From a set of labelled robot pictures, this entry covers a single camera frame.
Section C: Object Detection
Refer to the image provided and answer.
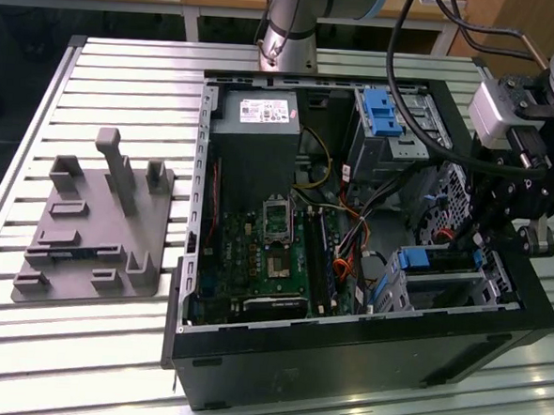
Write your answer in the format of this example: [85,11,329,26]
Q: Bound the hard disk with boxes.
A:
[396,242,487,279]

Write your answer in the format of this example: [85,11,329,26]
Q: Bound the black disk data wire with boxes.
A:
[347,249,372,315]

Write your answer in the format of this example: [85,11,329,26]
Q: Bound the red yellow disk power wire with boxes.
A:
[331,257,353,288]

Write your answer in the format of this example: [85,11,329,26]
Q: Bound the metal disk bay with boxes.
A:
[372,244,524,323]

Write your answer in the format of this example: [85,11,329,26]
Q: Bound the black RAM slot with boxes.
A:
[317,207,343,313]
[304,207,333,315]
[298,207,329,317]
[311,207,338,315]

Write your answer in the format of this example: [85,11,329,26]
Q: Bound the metal optical drive cage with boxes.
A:
[346,86,458,191]

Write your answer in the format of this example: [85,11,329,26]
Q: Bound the blue drive bay latch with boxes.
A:
[361,87,405,139]

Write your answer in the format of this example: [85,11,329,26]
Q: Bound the brown wooden panel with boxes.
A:
[448,0,538,69]

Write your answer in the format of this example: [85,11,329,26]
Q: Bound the metal socket cover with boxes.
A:
[259,192,299,247]

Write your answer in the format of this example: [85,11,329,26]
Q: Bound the black PC case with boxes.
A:
[159,62,554,415]

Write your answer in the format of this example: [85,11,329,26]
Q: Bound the CPU socket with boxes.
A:
[263,251,300,283]

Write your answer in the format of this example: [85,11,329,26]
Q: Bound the dark grey power supply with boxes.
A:
[204,86,305,205]

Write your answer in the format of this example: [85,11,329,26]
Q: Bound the black graphics card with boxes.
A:
[240,290,309,321]

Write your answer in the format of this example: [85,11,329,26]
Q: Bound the green motherboard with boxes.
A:
[192,188,349,323]

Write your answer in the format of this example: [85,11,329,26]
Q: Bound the grey parts rack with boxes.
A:
[9,120,179,314]

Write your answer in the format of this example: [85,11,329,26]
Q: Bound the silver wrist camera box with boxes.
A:
[465,80,526,149]

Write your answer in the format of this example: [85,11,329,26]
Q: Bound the black cable bundle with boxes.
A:
[339,149,451,238]

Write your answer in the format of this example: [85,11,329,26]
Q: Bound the orange red wire bundle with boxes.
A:
[334,209,373,266]

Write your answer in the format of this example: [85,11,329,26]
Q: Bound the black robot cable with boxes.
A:
[380,0,554,181]

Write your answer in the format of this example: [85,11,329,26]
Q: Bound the yellow power wires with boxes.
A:
[292,125,335,192]

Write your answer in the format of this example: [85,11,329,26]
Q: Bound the thin red cable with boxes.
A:
[208,158,223,228]

